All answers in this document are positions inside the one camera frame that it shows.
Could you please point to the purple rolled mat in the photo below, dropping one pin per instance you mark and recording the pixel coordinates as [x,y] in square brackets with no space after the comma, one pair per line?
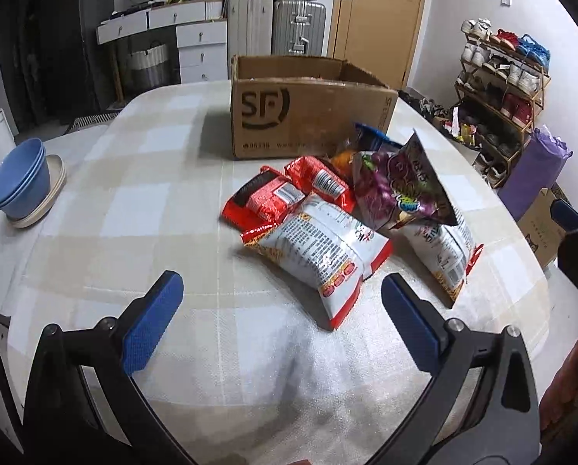
[531,174]

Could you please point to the red snack bag black stripe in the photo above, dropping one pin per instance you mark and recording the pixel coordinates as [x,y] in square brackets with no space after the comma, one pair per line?
[264,201]

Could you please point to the white drawer dresser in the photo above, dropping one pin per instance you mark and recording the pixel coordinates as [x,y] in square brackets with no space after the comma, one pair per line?
[201,53]

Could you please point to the small printed cardboard box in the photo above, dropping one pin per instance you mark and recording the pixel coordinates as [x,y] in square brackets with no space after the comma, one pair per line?
[541,227]

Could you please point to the orange snack packet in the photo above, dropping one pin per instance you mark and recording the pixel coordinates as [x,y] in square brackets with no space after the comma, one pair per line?
[344,160]

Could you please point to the person's right hand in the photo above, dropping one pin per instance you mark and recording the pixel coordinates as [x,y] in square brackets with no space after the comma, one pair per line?
[572,387]

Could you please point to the large white red snack bag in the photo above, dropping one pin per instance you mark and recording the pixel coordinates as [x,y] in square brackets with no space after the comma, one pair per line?
[318,247]

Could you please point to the silver suitcase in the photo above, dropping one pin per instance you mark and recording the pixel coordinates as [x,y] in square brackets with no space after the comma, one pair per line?
[298,24]

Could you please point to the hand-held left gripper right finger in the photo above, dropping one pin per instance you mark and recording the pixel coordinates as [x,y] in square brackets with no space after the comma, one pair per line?
[410,319]

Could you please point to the woven laundry basket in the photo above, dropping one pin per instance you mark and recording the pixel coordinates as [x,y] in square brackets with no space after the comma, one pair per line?
[146,70]

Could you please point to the black white patterned rug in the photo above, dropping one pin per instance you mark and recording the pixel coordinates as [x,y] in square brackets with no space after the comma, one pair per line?
[95,118]

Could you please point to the pile of dark shoes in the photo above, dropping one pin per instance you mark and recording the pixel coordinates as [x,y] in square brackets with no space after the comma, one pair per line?
[424,109]

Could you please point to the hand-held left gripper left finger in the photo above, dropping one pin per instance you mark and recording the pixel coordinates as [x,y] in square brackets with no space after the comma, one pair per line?
[153,319]

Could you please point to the beige plate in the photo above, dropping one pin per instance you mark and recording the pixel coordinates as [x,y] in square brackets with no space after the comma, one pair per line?
[56,179]

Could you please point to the blue snack bag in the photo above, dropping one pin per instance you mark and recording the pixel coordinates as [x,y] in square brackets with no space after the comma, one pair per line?
[373,136]

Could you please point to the small white red snack bag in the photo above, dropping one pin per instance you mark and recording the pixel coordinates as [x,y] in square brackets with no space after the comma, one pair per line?
[439,247]

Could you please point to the purple snack bag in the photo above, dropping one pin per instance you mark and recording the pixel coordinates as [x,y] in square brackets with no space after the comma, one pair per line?
[405,184]

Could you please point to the wooden door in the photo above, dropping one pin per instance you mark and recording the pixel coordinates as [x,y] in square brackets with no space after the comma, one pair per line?
[381,19]

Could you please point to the group of assorted shoes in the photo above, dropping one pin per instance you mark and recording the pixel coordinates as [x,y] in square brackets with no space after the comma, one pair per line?
[516,75]

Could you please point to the beige suitcase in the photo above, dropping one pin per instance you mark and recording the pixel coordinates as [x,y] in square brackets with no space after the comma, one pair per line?
[250,24]

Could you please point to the dark grey refrigerator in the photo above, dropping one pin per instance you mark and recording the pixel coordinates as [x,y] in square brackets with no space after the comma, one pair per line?
[61,58]

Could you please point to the wooden shoe rack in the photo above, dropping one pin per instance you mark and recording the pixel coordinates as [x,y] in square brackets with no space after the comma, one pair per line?
[536,121]

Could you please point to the brown cardboard box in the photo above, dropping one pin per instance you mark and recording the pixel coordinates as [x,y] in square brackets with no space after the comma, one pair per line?
[308,116]

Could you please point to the blue bowl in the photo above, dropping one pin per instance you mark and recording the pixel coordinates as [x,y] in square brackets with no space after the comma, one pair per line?
[32,203]
[15,169]

